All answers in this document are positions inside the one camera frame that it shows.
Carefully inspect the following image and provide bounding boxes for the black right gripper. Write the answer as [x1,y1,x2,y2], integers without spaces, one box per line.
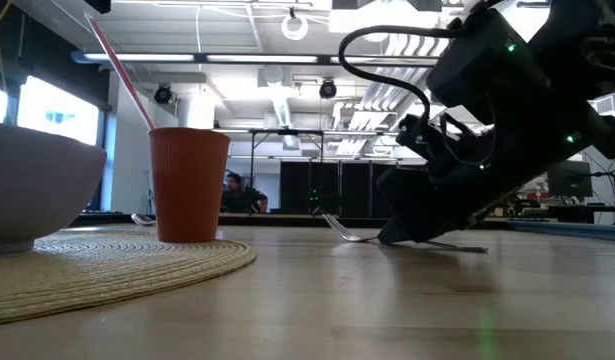
[376,102,615,246]

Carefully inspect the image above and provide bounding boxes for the red drinking straw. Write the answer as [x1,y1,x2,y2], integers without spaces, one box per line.
[85,13,157,131]

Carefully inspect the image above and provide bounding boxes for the silver metal fork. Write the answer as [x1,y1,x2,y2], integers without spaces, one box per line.
[320,212,489,254]

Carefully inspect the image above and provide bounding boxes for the orange ribbed plastic cup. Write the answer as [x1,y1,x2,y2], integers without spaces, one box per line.
[147,126,232,244]

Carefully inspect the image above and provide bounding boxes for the black monitor on arm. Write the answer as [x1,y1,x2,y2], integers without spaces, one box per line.
[545,159,594,200]

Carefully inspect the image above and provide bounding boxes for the large bright window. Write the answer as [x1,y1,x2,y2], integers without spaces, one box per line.
[16,75,101,147]

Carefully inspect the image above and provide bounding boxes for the black partition panels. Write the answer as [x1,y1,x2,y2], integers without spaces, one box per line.
[279,160,403,218]

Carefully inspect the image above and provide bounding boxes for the blue strip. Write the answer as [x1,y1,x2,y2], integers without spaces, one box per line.
[506,219,615,244]

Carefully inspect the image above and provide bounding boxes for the person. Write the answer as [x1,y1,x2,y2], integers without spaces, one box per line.
[220,171,269,214]

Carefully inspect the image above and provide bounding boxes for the grey ceramic bowl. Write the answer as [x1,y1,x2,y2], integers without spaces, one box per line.
[0,121,108,255]

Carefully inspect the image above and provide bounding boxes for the white ceiling unit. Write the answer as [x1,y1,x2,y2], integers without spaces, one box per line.
[328,0,461,36]

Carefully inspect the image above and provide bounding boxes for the round woven beige placemat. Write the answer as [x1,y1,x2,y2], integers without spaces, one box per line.
[0,228,258,326]

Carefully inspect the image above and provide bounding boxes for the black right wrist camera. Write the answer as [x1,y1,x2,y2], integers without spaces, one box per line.
[396,113,493,174]

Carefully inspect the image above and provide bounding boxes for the black table edge rail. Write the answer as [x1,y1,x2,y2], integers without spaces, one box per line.
[69,212,513,232]

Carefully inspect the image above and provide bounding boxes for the black metal frame rig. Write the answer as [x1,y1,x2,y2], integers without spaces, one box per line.
[211,127,406,216]

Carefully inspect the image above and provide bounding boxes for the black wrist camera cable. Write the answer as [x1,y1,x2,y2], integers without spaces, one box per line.
[338,24,496,167]

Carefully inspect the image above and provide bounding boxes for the white hanging cable ring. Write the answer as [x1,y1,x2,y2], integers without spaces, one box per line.
[280,13,310,42]

